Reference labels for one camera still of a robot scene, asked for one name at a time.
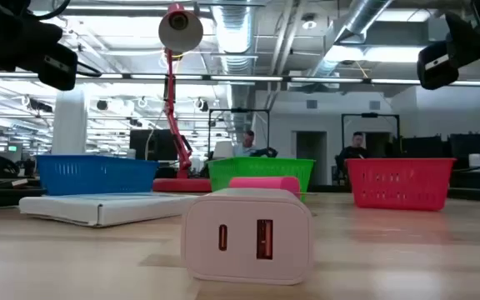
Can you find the pink rounded block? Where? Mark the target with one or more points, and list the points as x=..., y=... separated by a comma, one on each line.
x=265, y=182

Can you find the white paper roll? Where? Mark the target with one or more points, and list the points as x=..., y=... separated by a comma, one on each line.
x=475, y=160

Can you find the black computer monitor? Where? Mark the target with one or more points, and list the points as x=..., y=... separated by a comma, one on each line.
x=152, y=145

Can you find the red desk lamp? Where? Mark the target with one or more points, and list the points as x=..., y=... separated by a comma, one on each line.
x=180, y=31

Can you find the pale pink USB wall charger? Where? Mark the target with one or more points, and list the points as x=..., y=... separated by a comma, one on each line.
x=244, y=208

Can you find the blue and pink object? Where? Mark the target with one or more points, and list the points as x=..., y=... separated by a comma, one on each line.
x=94, y=175

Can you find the silver ventilation duct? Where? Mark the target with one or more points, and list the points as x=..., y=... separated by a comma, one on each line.
x=361, y=18
x=233, y=29

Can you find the black horizontal rail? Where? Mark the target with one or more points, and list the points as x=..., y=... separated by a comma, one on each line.
x=286, y=78

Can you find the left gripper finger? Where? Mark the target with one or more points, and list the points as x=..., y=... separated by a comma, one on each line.
x=58, y=66

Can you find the white column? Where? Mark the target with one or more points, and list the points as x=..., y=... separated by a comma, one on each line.
x=70, y=125

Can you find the black cabinets in background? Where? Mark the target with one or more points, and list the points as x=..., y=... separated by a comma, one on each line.
x=469, y=143

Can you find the red plastic basket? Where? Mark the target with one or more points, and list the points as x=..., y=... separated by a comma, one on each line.
x=400, y=183

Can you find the green plastic basket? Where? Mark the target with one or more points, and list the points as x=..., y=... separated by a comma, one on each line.
x=261, y=168

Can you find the person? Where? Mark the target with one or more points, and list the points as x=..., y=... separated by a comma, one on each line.
x=246, y=146
x=354, y=151

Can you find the black rig frame in background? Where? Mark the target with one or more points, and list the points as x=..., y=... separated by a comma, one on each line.
x=369, y=114
x=240, y=110

